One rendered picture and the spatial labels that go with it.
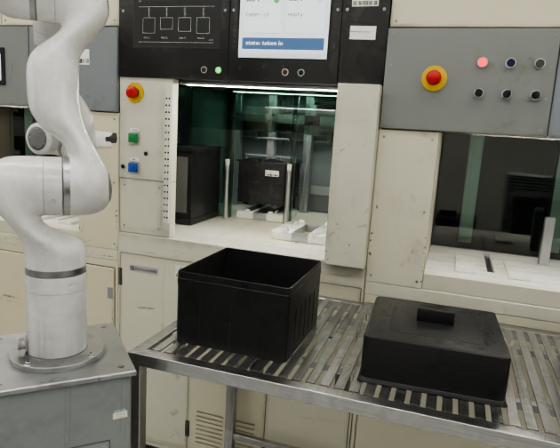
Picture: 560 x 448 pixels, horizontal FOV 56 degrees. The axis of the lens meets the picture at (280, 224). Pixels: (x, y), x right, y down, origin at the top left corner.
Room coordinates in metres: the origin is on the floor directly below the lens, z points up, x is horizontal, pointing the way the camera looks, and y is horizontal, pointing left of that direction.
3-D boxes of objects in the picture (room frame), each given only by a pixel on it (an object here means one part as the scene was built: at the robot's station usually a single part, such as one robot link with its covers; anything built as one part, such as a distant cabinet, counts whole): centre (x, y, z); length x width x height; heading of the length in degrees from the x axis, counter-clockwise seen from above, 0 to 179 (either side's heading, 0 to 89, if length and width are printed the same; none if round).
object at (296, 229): (1.93, -0.10, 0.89); 0.22 x 0.21 x 0.04; 162
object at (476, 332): (1.13, -0.36, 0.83); 0.29 x 0.29 x 0.13; 75
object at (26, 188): (1.06, 0.49, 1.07); 0.19 x 0.12 x 0.24; 112
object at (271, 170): (2.32, 0.06, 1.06); 0.24 x 0.20 x 0.32; 72
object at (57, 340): (1.08, 0.46, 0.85); 0.19 x 0.19 x 0.18
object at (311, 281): (1.26, 0.06, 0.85); 0.28 x 0.28 x 0.17; 72
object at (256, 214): (2.32, 0.06, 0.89); 0.22 x 0.21 x 0.04; 162
